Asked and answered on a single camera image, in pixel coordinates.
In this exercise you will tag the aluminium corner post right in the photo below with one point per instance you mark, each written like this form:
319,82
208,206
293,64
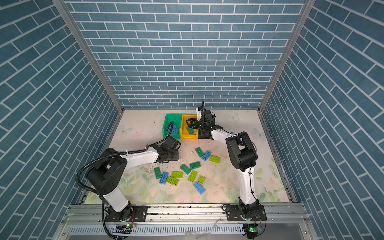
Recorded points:
304,14

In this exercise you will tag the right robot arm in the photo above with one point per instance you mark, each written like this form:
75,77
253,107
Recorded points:
241,150

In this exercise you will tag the green plastic bin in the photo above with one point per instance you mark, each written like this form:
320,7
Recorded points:
171,119

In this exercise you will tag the dark green lego brick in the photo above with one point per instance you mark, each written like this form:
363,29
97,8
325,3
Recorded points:
190,131
185,169
158,173
195,165
199,152

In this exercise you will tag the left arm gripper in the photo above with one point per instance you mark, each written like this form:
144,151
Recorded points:
177,155

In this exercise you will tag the small lime lego brick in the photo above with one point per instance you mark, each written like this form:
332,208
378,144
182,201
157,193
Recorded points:
201,179

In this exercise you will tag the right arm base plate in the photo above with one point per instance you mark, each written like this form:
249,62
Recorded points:
240,212

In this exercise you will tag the aluminium corner post left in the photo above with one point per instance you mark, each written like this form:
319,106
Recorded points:
76,32

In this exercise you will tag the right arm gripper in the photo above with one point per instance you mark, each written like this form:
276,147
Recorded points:
193,122

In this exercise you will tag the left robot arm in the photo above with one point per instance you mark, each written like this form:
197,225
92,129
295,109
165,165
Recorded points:
105,173

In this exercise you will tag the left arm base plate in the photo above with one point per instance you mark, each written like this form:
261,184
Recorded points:
129,214

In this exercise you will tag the blue lego brick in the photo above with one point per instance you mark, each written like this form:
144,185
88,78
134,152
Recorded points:
173,126
199,187
175,131
163,178
206,156

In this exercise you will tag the aluminium corner post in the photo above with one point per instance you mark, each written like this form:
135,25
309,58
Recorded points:
304,14
76,32

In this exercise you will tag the yellow plastic bin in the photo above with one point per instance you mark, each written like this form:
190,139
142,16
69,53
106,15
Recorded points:
186,132

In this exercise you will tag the black plastic bin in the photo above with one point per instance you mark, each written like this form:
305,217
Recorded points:
205,136

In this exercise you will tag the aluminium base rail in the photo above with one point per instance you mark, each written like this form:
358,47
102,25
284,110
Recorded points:
286,221

